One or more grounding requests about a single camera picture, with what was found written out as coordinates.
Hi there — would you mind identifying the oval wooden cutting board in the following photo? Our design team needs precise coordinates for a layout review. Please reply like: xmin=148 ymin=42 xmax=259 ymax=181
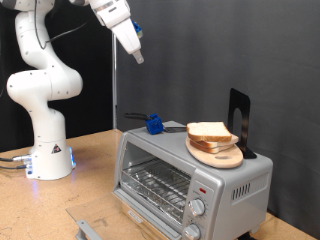
xmin=185 ymin=136 xmax=244 ymax=169

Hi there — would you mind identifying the black fabric backdrop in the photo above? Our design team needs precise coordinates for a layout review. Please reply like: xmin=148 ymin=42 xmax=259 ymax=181
xmin=0 ymin=0 xmax=115 ymax=153

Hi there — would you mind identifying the silver oven knob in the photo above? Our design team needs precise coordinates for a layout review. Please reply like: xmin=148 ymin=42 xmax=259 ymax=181
xmin=183 ymin=223 xmax=202 ymax=240
xmin=188 ymin=198 xmax=207 ymax=217

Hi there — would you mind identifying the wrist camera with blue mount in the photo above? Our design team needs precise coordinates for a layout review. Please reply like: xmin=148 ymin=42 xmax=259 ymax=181
xmin=131 ymin=20 xmax=144 ymax=39

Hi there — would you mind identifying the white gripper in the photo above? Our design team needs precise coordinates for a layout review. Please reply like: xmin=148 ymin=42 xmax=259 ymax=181
xmin=96 ymin=0 xmax=145 ymax=65

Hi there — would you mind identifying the wire oven rack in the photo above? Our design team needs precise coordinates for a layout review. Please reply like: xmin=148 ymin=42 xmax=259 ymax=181
xmin=121 ymin=159 xmax=192 ymax=223

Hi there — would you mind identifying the vertical metal pole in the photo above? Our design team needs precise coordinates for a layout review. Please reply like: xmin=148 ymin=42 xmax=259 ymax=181
xmin=111 ymin=31 xmax=118 ymax=130

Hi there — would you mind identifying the silver toaster oven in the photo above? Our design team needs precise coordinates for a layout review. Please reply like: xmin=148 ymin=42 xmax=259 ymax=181
xmin=113 ymin=120 xmax=274 ymax=240

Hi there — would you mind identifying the glass oven door with handle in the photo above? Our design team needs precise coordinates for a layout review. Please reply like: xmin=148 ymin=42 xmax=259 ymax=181
xmin=65 ymin=191 xmax=161 ymax=240

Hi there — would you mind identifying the black metal bookend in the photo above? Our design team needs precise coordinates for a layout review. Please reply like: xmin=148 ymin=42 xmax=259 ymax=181
xmin=227 ymin=88 xmax=258 ymax=160

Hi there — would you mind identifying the black base cable silver connector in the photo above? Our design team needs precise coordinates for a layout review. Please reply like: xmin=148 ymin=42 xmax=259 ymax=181
xmin=0 ymin=153 xmax=33 ymax=163

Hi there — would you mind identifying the metal spatula with blue block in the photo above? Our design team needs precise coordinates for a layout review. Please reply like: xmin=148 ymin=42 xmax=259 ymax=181
xmin=124 ymin=112 xmax=188 ymax=135

